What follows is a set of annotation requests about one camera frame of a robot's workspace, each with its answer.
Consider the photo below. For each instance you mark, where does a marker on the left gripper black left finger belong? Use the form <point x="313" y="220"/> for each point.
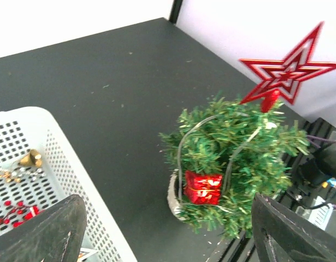
<point x="55" y="234"/>

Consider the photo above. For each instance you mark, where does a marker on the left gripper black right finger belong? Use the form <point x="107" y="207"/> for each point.
<point x="301" y="241"/>

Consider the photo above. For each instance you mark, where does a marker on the small green christmas tree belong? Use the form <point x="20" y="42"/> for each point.
<point x="242" y="144"/>

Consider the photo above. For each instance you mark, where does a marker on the red gift box ornament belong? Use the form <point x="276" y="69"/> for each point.
<point x="203" y="189"/>

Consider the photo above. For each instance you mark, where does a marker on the white plastic perforated basket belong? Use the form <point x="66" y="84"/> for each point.
<point x="31" y="127"/>

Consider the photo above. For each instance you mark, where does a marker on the red star ornament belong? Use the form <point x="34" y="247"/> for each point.
<point x="283" y="78"/>

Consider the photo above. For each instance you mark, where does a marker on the white tree pot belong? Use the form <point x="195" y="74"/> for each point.
<point x="172" y="196"/>

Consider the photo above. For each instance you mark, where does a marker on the silver star ornament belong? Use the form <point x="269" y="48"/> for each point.
<point x="85" y="253"/>

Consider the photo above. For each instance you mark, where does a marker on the red berry sprig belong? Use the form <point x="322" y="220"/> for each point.
<point x="18" y="214"/>

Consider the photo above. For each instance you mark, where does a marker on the silver gold berry sprig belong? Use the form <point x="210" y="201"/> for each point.
<point x="18" y="173"/>

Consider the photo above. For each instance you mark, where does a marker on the gold bell ornament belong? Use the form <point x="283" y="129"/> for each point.
<point x="33" y="158"/>

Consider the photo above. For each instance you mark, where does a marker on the black frame post right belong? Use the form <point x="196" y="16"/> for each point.
<point x="175" y="11"/>

